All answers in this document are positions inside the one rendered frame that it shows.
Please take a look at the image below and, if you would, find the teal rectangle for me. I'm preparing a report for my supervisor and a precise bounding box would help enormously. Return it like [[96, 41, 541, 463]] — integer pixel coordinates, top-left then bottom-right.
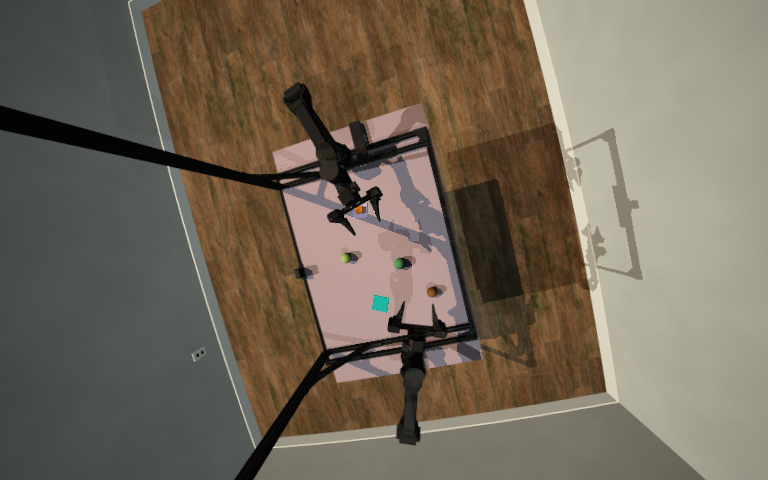
[[372, 295, 389, 312]]

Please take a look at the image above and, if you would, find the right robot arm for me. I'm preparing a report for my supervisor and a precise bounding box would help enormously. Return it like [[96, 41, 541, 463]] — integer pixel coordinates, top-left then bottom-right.
[[396, 333, 426, 446]]

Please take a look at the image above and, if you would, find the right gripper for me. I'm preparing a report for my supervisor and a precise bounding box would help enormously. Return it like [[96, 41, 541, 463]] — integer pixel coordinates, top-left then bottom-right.
[[387, 301, 447, 338]]

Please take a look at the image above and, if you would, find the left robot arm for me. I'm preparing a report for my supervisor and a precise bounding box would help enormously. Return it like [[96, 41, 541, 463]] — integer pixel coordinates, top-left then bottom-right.
[[283, 82, 360, 206]]

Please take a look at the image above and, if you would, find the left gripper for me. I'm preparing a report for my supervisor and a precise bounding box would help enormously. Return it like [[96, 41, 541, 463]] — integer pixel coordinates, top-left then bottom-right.
[[327, 181, 383, 236]]

